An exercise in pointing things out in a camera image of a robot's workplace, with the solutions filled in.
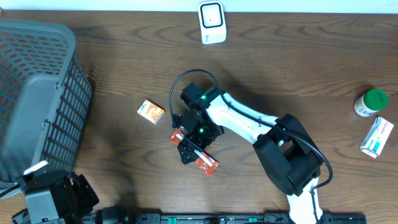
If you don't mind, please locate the orange chocolate bar wrapper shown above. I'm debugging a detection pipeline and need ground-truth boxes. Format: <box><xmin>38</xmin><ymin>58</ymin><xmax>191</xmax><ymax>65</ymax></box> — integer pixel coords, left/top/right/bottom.
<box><xmin>169</xmin><ymin>129</ymin><xmax>220</xmax><ymax>177</ymax></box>

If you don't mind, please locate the small orange snack packet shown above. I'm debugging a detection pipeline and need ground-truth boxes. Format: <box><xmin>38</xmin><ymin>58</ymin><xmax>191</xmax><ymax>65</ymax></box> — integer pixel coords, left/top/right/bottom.
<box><xmin>137</xmin><ymin>100</ymin><xmax>165</xmax><ymax>124</ymax></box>

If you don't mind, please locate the green lid white jar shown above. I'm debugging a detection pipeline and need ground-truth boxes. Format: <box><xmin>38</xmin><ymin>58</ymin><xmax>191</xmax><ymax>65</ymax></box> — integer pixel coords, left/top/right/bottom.
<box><xmin>354</xmin><ymin>88</ymin><xmax>389</xmax><ymax>117</ymax></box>

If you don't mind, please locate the white blue medicine box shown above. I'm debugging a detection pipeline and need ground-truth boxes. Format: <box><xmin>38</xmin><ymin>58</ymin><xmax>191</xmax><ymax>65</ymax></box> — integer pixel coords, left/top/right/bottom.
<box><xmin>360</xmin><ymin>116</ymin><xmax>394</xmax><ymax>159</ymax></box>

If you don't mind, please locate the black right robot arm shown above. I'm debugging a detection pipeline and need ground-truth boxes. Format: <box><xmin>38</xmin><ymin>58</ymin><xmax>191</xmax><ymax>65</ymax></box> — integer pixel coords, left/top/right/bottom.
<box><xmin>169</xmin><ymin>83</ymin><xmax>323</xmax><ymax>223</ymax></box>

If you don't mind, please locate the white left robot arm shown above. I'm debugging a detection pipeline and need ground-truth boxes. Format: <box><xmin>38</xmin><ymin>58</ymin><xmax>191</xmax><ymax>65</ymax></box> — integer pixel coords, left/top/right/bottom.
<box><xmin>11</xmin><ymin>170</ymin><xmax>100</xmax><ymax>224</ymax></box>

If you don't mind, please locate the white barcode scanner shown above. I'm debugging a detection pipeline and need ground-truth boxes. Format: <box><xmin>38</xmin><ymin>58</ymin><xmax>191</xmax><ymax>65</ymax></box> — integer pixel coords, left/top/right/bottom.
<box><xmin>198</xmin><ymin>1</ymin><xmax>227</xmax><ymax>45</ymax></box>

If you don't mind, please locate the grey plastic basket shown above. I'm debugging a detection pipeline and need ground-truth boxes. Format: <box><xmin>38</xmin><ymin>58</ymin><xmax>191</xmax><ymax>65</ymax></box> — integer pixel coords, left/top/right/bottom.
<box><xmin>1</xmin><ymin>19</ymin><xmax>93</xmax><ymax>199</ymax></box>

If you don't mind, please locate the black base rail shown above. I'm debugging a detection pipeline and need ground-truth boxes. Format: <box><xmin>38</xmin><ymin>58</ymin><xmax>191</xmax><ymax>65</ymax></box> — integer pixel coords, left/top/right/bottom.
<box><xmin>82</xmin><ymin>205</ymin><xmax>368</xmax><ymax>224</ymax></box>

